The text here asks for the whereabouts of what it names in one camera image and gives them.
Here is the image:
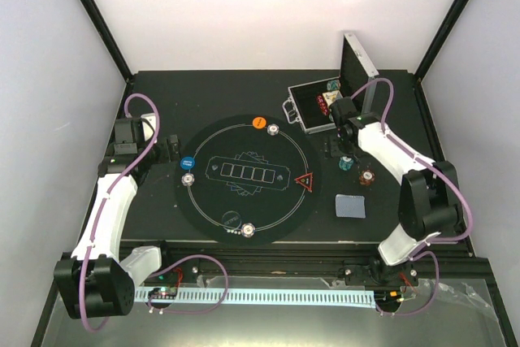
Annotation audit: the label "white chip mat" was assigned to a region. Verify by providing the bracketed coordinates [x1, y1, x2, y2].
[240, 223, 256, 238]
[266, 124, 280, 136]
[181, 172, 195, 187]

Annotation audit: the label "blue playing card deck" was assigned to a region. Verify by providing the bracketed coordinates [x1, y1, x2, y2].
[335, 194, 366, 219]

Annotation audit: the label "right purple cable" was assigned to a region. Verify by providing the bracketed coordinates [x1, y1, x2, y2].
[349, 77, 475, 318]

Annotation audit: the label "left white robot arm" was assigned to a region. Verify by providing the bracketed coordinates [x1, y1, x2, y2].
[54, 113, 179, 319]

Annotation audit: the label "light blue cable duct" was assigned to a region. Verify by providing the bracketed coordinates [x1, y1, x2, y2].
[134, 287, 376, 309]

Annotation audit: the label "red dice in case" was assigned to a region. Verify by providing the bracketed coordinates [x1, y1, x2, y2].
[316, 95, 329, 115]

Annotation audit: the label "blue small blind button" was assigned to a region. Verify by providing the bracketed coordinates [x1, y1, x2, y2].
[180, 156, 196, 171]

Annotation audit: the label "boxed card deck in case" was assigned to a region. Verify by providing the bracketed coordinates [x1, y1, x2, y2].
[323, 90, 343, 106]

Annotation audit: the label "purple cable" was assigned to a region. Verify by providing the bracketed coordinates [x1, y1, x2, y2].
[349, 77, 475, 318]
[80, 93, 228, 334]

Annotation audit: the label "brown poker chip stack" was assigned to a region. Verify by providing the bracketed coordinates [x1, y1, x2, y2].
[359, 170, 375, 186]

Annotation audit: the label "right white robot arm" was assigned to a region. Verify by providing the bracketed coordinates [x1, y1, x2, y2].
[329, 98, 463, 285]

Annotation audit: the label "red triangular dealer marker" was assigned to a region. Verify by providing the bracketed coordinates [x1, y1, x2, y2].
[294, 172, 314, 193]

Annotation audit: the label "white chip mat bottom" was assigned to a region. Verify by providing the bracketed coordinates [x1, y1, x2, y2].
[240, 223, 256, 238]

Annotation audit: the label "white chip mat top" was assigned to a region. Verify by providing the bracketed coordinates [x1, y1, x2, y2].
[266, 124, 280, 136]

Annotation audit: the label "aluminium poker chip case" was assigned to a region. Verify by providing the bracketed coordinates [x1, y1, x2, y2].
[282, 32, 379, 134]

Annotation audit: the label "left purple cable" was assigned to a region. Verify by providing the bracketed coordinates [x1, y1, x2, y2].
[80, 93, 228, 334]

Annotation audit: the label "teal poker chip stack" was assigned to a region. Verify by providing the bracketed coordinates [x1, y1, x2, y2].
[338, 156, 354, 171]

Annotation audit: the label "round black poker mat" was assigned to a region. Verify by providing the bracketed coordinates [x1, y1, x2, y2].
[175, 114, 323, 246]

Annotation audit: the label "teal chips case back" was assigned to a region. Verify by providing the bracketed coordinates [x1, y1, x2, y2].
[327, 80, 340, 91]

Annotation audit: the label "small circuit board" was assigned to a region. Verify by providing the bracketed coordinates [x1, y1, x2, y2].
[148, 287, 178, 300]

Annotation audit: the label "orange big blind button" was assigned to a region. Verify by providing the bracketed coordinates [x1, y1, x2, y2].
[252, 116, 267, 129]

